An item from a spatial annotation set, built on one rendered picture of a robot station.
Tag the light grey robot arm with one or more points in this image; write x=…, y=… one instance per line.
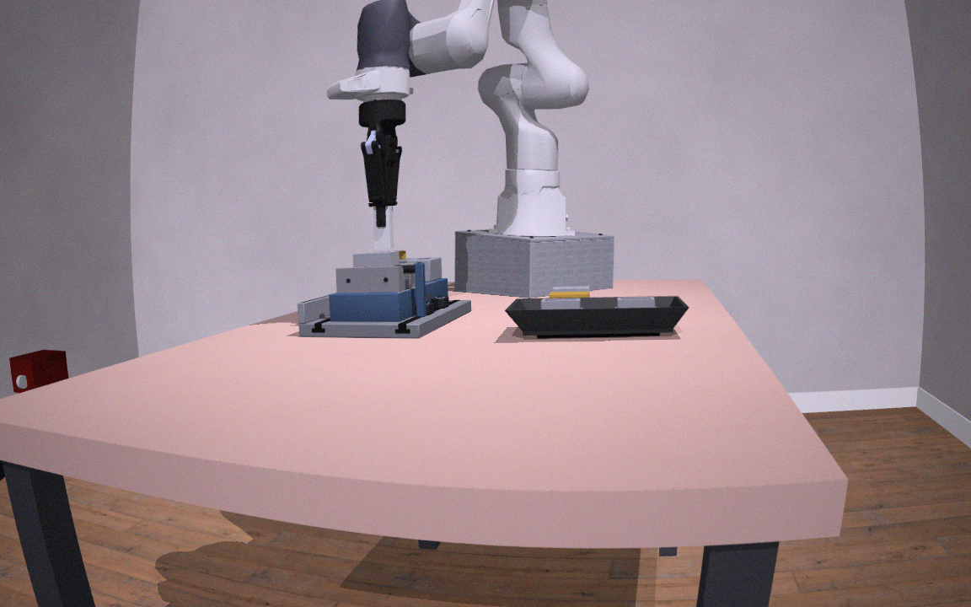
x=387, y=35

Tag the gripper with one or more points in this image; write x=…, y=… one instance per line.
x=381, y=117

